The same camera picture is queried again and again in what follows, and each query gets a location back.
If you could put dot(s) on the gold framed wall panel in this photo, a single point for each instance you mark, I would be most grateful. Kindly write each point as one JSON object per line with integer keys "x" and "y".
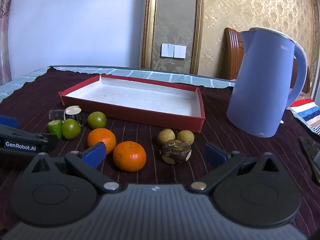
{"x": 175, "y": 17}

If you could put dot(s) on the colourful striped cloth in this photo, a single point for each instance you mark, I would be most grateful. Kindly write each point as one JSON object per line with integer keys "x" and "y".
{"x": 306, "y": 110}

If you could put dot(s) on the green cucumber piece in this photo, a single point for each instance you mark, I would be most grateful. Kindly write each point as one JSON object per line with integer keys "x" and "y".
{"x": 55, "y": 128}

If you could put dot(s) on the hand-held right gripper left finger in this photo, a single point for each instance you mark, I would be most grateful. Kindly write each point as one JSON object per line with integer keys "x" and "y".
{"x": 93, "y": 155}

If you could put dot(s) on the red cardboard box tray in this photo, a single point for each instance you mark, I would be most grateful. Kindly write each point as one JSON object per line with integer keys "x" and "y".
{"x": 132, "y": 97}

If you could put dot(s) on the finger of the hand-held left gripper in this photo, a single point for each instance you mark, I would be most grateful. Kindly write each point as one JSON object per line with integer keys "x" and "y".
{"x": 52, "y": 141}
{"x": 8, "y": 121}

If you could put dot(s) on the blue plaid sheet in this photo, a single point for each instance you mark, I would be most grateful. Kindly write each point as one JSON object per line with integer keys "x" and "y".
{"x": 160, "y": 76}

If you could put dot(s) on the tan longan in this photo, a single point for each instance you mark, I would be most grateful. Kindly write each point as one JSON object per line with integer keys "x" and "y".
{"x": 186, "y": 135}
{"x": 165, "y": 135}

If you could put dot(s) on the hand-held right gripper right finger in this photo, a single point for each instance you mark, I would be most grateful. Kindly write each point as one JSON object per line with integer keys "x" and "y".
{"x": 215, "y": 153}

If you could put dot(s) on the pink patterned curtain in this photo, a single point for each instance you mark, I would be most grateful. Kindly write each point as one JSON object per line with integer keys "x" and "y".
{"x": 5, "y": 30}

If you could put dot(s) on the orange tangerine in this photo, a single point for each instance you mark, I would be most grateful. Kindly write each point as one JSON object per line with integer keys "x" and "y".
{"x": 101, "y": 138}
{"x": 130, "y": 156}

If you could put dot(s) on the white wall switch panel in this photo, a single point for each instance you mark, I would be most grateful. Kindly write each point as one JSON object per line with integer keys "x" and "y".
{"x": 180, "y": 51}
{"x": 167, "y": 50}

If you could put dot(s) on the green tomato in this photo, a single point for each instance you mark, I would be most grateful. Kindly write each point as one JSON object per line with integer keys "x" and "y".
{"x": 97, "y": 120}
{"x": 71, "y": 129}

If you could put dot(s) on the dark flat object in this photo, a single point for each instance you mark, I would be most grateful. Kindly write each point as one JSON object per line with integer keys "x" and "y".
{"x": 311, "y": 152}

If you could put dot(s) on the dark maroon striped cloth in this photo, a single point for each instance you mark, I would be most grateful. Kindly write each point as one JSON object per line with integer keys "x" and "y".
{"x": 140, "y": 140}

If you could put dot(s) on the wooden bed headboard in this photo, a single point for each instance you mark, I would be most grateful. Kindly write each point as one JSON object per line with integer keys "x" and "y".
{"x": 232, "y": 55}

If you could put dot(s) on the blue electric kettle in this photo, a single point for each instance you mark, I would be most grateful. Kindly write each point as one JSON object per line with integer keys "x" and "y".
{"x": 257, "y": 85}

